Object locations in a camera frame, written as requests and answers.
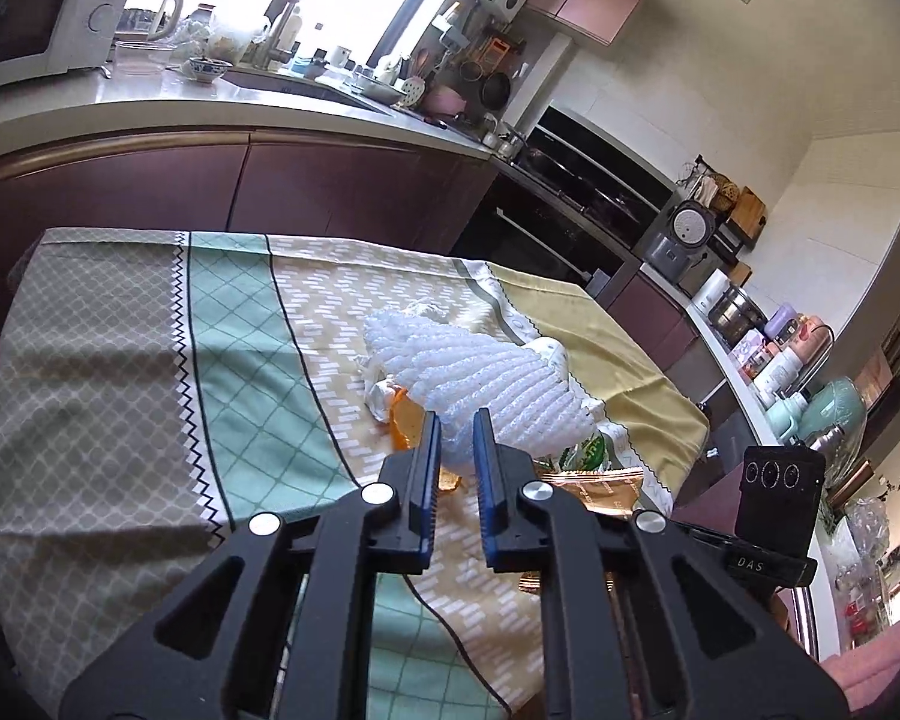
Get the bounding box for grey rice cooker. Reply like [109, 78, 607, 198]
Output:
[643, 200, 718, 287]

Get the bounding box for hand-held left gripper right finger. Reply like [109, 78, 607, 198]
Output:
[472, 409, 848, 720]

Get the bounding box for pink thermos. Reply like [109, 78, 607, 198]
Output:
[787, 315, 835, 362]

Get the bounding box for black integrated stove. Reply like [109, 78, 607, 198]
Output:
[450, 105, 677, 295]

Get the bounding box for green thermos jug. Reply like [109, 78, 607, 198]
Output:
[765, 394, 812, 445]

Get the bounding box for white bubble wrap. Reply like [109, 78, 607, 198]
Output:
[364, 304, 608, 477]

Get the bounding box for kitchen counter cabinet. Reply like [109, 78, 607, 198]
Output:
[0, 67, 500, 410]

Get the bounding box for glass kettle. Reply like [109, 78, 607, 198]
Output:
[116, 0, 185, 46]

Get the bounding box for green kitchen appliance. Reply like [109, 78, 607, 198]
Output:
[799, 379, 868, 445]

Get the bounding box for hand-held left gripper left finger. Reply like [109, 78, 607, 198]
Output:
[58, 411, 442, 720]

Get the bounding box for wooden cutting boards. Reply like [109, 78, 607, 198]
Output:
[727, 186, 770, 242]

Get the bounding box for brown snack wrapper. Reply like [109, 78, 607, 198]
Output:
[517, 465, 646, 595]

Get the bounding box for patterned tablecloth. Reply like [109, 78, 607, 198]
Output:
[0, 229, 710, 720]

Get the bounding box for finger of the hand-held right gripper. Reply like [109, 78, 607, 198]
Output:
[673, 517, 737, 551]

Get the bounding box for purple container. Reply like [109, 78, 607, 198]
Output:
[763, 304, 800, 340]

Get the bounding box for pink cloth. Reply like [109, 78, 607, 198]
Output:
[817, 611, 900, 720]

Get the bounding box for green snack wrapper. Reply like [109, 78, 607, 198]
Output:
[559, 435, 613, 473]

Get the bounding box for clear plastic bags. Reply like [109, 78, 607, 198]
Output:
[831, 497, 891, 595]

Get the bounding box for white microwave oven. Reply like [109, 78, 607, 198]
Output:
[0, 0, 149, 96]

